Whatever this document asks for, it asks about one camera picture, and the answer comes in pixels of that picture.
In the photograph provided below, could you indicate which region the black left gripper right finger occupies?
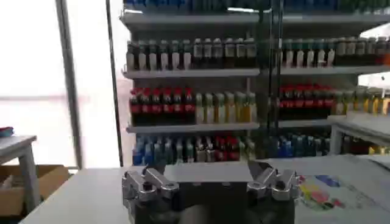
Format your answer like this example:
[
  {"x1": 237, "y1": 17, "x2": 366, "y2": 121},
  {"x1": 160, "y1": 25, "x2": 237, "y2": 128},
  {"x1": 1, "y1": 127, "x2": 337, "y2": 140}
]
[{"x1": 246, "y1": 160, "x2": 302, "y2": 203}]

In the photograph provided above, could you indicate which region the grey side table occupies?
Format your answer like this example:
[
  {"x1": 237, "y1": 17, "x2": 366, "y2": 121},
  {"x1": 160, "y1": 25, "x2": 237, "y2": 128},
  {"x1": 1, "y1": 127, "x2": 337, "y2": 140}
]
[{"x1": 0, "y1": 135, "x2": 41, "y2": 214}]

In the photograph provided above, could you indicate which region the brown cardboard box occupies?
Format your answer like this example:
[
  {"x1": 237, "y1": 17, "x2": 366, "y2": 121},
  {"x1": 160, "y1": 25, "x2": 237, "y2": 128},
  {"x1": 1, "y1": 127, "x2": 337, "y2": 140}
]
[{"x1": 0, "y1": 164, "x2": 71, "y2": 217}]

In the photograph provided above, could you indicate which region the small blue cloth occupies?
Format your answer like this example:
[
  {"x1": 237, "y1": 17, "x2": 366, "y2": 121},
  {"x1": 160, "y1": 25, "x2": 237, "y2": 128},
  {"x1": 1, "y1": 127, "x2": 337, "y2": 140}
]
[{"x1": 0, "y1": 126, "x2": 15, "y2": 138}]

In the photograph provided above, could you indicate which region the pale grey shirt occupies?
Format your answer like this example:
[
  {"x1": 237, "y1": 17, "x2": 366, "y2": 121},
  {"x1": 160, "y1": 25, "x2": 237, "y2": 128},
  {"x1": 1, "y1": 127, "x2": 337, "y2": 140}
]
[{"x1": 294, "y1": 153, "x2": 390, "y2": 224}]

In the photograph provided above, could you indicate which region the shelf unit with bottles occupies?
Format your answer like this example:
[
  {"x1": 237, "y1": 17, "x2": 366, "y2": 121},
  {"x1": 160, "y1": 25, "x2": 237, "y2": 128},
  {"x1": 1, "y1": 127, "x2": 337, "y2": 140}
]
[
  {"x1": 120, "y1": 0, "x2": 266, "y2": 167},
  {"x1": 258, "y1": 0, "x2": 390, "y2": 159}
]

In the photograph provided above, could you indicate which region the thin black pole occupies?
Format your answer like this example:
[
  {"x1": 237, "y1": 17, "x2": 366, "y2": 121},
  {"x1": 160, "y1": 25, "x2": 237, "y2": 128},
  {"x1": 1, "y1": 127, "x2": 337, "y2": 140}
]
[{"x1": 105, "y1": 0, "x2": 124, "y2": 167}]

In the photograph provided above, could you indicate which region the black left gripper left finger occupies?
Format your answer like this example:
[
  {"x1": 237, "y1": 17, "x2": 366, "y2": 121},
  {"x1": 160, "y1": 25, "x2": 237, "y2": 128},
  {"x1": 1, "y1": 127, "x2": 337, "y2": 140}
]
[{"x1": 121, "y1": 164, "x2": 180, "y2": 208}]

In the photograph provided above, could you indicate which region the grey window frame post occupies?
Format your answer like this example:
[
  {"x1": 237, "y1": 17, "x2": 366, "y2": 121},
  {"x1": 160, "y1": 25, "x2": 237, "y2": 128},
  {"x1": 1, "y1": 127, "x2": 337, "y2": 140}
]
[{"x1": 54, "y1": 0, "x2": 85, "y2": 170}]

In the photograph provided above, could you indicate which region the white desk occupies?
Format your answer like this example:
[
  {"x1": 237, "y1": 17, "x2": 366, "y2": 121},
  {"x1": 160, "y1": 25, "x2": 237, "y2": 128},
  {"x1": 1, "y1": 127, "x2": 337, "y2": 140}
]
[{"x1": 327, "y1": 111, "x2": 390, "y2": 156}]

